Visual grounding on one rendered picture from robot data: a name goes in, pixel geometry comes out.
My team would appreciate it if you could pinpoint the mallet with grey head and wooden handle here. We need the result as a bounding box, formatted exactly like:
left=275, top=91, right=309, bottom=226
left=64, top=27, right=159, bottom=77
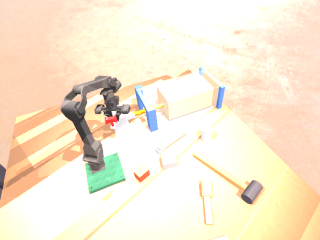
left=193, top=151, right=263, bottom=204

